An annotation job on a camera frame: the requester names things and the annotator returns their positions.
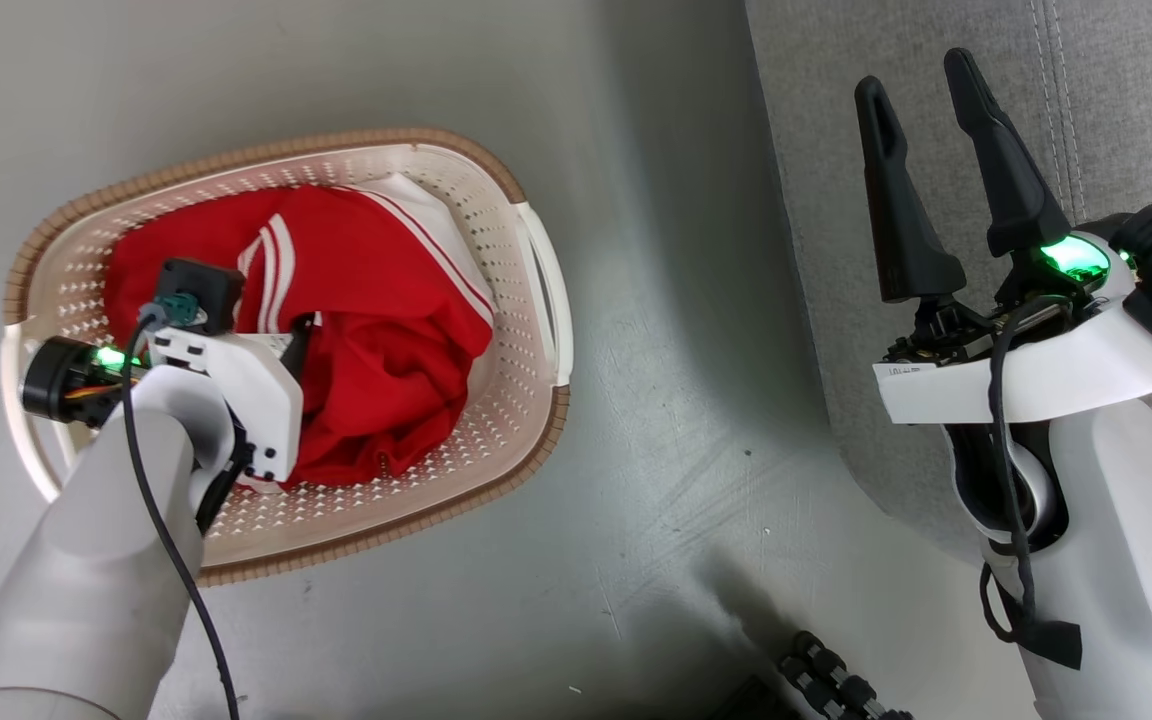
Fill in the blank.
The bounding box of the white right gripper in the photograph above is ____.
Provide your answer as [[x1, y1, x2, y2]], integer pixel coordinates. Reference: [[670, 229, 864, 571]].
[[854, 47, 1152, 426]]

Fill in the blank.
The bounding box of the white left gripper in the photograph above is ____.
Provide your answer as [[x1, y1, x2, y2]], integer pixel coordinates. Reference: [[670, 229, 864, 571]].
[[21, 312, 323, 486]]

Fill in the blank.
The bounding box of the red garment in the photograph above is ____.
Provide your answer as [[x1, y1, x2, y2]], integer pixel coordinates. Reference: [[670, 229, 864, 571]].
[[103, 184, 495, 493]]

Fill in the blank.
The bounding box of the white perforated laundry basket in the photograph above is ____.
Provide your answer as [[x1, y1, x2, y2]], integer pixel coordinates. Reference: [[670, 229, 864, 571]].
[[0, 127, 574, 587]]

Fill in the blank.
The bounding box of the grey fabric sofa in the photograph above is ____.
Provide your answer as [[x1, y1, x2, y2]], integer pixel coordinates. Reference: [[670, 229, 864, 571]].
[[744, 0, 1152, 566]]

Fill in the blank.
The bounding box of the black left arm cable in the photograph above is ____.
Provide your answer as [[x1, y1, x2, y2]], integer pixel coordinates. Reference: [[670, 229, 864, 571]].
[[121, 305, 242, 720]]

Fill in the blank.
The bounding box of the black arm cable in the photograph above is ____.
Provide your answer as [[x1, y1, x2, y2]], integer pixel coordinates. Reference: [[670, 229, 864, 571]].
[[979, 295, 1083, 671], [121, 305, 242, 720]]

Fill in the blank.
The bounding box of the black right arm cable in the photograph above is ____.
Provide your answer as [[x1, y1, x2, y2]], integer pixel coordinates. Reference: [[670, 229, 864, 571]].
[[979, 295, 1083, 671]]

